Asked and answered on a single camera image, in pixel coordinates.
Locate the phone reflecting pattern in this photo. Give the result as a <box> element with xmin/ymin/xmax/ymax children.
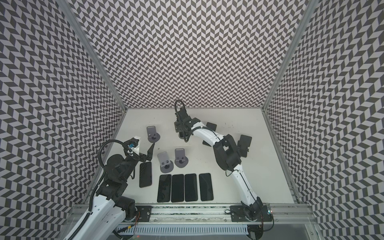
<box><xmin>139</xmin><ymin>162</ymin><xmax>153</xmax><ymax>188</ymax></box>

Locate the purple phone stand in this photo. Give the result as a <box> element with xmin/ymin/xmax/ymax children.
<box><xmin>171</xmin><ymin>174</ymin><xmax>185</xmax><ymax>203</ymax></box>

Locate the black phone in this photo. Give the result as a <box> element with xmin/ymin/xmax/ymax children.
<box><xmin>199</xmin><ymin>173</ymin><xmax>214</xmax><ymax>201</ymax></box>
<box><xmin>185</xmin><ymin>174</ymin><xmax>198</xmax><ymax>202</ymax></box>

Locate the black folding phone stand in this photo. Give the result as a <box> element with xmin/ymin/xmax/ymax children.
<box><xmin>237</xmin><ymin>135</ymin><xmax>252</xmax><ymax>158</ymax></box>

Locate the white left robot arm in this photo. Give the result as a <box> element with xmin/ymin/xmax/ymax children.
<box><xmin>65</xmin><ymin>136</ymin><xmax>155</xmax><ymax>240</ymax></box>

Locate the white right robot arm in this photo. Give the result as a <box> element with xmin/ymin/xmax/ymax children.
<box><xmin>174</xmin><ymin>107</ymin><xmax>263</xmax><ymax>222</ymax></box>

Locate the grey stand far left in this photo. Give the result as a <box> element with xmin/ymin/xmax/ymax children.
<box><xmin>146</xmin><ymin>126</ymin><xmax>161</xmax><ymax>143</ymax></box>

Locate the grey stand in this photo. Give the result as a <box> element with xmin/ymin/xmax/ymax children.
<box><xmin>146</xmin><ymin>126</ymin><xmax>161</xmax><ymax>143</ymax></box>
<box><xmin>175</xmin><ymin>148</ymin><xmax>189</xmax><ymax>168</ymax></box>
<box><xmin>157</xmin><ymin>152</ymin><xmax>174</xmax><ymax>174</ymax></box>

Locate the grey stand front left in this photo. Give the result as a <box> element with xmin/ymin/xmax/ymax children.
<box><xmin>157</xmin><ymin>152</ymin><xmax>174</xmax><ymax>174</ymax></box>

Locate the black stand back right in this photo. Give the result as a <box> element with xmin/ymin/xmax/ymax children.
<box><xmin>203</xmin><ymin>122</ymin><xmax>217</xmax><ymax>147</ymax></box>

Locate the grey stand front right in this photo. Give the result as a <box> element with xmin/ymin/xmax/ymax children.
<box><xmin>175</xmin><ymin>148</ymin><xmax>189</xmax><ymax>168</ymax></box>

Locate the white ventilation grille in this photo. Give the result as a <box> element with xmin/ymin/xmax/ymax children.
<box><xmin>116</xmin><ymin>225</ymin><xmax>249</xmax><ymax>236</ymax></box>

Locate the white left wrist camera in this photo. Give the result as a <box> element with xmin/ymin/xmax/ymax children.
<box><xmin>124</xmin><ymin>136</ymin><xmax>140</xmax><ymax>157</ymax></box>

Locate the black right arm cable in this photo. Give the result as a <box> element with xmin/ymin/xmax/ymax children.
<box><xmin>173</xmin><ymin>99</ymin><xmax>211</xmax><ymax>143</ymax></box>

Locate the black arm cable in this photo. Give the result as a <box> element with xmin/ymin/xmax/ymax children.
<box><xmin>173</xmin><ymin>99</ymin><xmax>211</xmax><ymax>143</ymax></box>
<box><xmin>67</xmin><ymin>139</ymin><xmax>133</xmax><ymax>240</ymax></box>

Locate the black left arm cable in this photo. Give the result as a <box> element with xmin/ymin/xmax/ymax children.
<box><xmin>67</xmin><ymin>139</ymin><xmax>133</xmax><ymax>240</ymax></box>

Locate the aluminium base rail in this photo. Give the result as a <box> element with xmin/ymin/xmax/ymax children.
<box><xmin>136</xmin><ymin>203</ymin><xmax>317</xmax><ymax>224</ymax></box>

